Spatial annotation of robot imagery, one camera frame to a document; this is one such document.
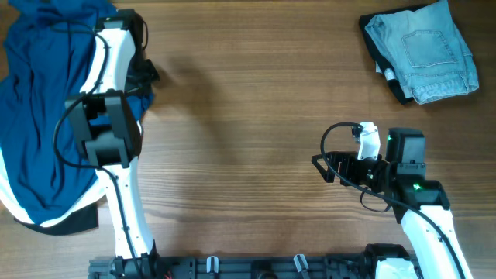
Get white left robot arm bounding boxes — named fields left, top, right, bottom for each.
left=63, top=9, right=167, bottom=278

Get black garment under pile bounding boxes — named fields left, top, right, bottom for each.
left=14, top=202, right=98, bottom=236

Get folded light blue jeans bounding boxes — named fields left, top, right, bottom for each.
left=364, top=1, right=479, bottom=105

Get blue t-shirt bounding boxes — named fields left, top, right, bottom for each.
left=1, top=1, right=153, bottom=225

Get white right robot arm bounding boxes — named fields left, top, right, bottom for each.
left=311, top=122, right=472, bottom=278

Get white t-shirt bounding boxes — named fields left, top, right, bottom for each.
left=1, top=154, right=105, bottom=229

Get folded black garment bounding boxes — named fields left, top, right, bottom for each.
left=358, top=4, right=427, bottom=105

